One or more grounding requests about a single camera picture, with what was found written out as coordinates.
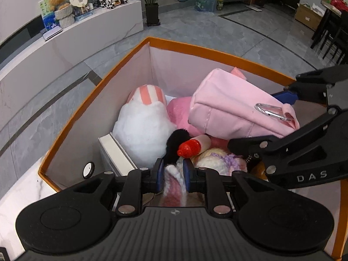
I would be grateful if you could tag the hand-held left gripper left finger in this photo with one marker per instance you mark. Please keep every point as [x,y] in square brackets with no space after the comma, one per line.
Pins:
[159,176]

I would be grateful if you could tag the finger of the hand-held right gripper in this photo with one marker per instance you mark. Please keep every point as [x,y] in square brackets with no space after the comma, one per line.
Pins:
[312,89]
[299,155]

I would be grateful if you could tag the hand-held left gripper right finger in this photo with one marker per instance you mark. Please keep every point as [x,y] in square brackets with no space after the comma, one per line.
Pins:
[187,175]

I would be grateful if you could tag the white crochet doll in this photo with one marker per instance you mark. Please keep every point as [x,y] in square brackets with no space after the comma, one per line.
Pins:
[212,161]

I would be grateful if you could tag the red-capped white tube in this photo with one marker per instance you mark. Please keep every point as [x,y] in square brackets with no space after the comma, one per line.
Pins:
[194,145]

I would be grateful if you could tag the grey box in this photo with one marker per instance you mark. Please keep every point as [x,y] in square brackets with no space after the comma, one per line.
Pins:
[114,152]

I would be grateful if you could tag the pink card holder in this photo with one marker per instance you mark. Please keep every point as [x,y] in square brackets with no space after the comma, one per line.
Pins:
[178,111]

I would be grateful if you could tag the pink fabric pouch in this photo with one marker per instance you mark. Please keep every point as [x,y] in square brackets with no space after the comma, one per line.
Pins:
[231,103]

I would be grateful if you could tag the orange storage box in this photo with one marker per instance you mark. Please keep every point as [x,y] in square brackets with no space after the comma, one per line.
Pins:
[81,130]

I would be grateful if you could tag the dark dining chair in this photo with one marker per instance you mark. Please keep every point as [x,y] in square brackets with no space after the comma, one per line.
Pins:
[323,36]

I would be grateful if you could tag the open cardboard box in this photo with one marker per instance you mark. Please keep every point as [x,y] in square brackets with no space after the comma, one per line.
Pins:
[307,16]

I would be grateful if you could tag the dark dining table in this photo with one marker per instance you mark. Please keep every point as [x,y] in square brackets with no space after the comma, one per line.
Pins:
[341,19]

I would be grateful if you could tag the red bag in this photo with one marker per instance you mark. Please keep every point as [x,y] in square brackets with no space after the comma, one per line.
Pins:
[339,5]

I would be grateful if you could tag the white flat floor object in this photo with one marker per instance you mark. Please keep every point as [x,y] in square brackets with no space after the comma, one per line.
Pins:
[254,8]

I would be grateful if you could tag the white counter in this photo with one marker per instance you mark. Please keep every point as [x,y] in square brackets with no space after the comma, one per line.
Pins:
[81,40]

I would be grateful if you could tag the potted plant in black pot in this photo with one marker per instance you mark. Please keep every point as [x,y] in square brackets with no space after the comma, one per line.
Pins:
[151,13]

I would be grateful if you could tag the white flat box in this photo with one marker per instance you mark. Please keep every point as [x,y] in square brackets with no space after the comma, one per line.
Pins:
[51,34]

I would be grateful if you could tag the checkered black white toy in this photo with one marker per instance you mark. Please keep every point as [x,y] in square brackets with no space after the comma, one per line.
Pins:
[108,1]

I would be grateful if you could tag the white knit pot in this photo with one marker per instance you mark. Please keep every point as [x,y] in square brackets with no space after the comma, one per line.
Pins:
[65,16]

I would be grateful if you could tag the blue picture box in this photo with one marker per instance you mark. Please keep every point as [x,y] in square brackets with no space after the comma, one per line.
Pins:
[47,19]

